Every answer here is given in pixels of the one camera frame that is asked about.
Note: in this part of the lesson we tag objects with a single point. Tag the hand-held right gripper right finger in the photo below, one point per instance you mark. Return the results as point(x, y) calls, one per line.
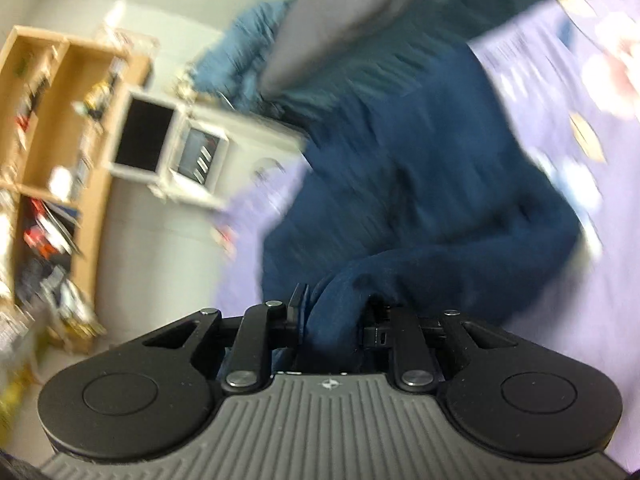
point(374, 336)

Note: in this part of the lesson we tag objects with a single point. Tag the wooden shelf unit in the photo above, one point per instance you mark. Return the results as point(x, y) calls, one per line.
point(95, 160)

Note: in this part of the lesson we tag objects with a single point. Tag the grey pillow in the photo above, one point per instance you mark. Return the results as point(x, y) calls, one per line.
point(340, 20)

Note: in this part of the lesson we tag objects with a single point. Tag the white appliance with control panel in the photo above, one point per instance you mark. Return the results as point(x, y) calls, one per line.
point(210, 127)

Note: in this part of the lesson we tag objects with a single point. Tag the purple floral bedsheet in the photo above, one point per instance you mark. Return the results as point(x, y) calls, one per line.
point(575, 285)

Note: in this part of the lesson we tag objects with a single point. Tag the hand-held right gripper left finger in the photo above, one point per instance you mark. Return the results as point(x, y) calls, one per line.
point(296, 310)

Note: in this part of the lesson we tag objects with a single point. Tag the navy blue jacket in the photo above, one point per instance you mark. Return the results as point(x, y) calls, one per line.
point(425, 185)

